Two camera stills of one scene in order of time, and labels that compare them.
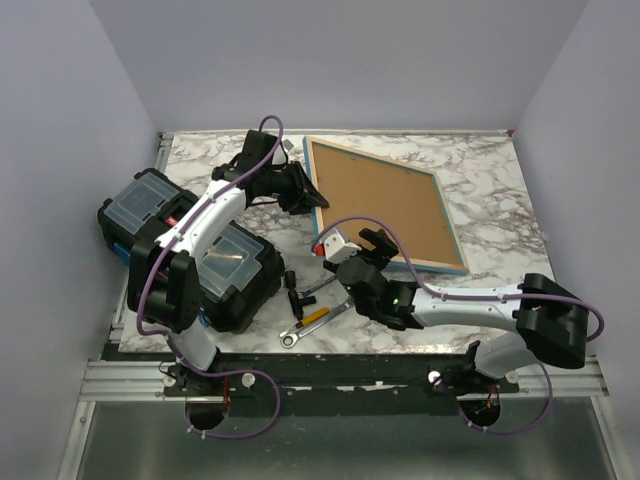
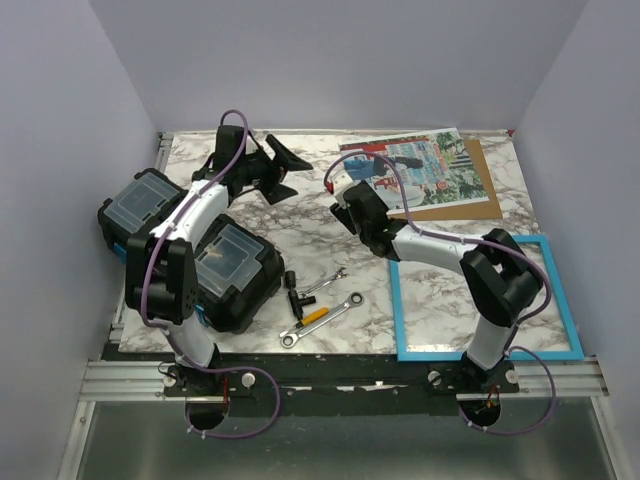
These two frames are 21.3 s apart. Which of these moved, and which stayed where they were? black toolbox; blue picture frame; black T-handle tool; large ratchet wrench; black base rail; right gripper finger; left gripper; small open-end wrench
Moved: right gripper finger; left gripper; blue picture frame
Stayed: large ratchet wrench; black T-handle tool; black toolbox; small open-end wrench; black base rail
